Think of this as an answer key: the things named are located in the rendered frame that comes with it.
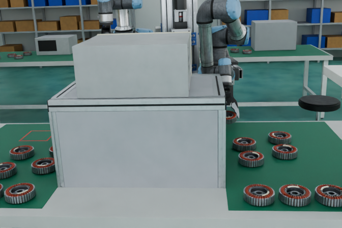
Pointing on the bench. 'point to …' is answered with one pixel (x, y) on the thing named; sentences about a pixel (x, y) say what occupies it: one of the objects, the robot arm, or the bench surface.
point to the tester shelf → (207, 89)
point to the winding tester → (134, 65)
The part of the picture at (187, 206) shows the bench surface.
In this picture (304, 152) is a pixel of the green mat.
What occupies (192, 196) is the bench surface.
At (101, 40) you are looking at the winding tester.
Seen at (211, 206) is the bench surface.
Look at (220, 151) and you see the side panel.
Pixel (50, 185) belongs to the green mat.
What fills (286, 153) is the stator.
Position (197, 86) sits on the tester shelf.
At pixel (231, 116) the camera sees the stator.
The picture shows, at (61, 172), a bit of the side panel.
